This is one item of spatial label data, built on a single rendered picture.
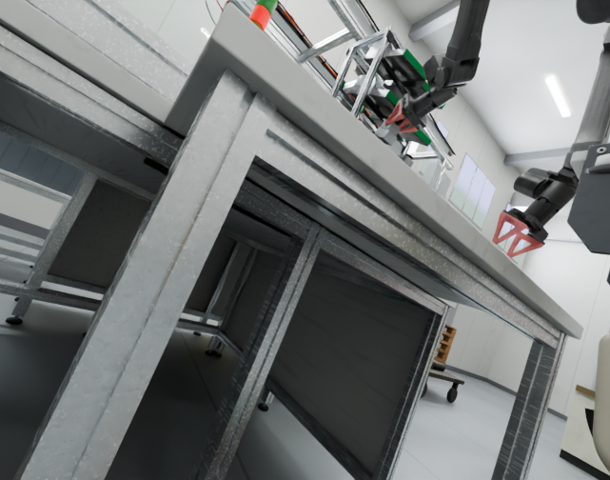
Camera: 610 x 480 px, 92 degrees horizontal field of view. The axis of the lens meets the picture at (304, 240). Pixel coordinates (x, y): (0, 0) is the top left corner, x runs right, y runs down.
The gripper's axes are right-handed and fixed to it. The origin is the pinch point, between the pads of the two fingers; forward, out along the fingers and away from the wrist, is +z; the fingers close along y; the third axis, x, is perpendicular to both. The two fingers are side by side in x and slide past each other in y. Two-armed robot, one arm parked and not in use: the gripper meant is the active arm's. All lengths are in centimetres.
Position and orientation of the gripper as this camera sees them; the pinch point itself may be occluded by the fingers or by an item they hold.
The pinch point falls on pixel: (391, 127)
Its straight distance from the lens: 105.8
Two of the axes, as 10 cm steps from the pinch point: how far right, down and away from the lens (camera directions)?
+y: -7.5, -3.9, -5.3
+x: -1.2, 8.7, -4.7
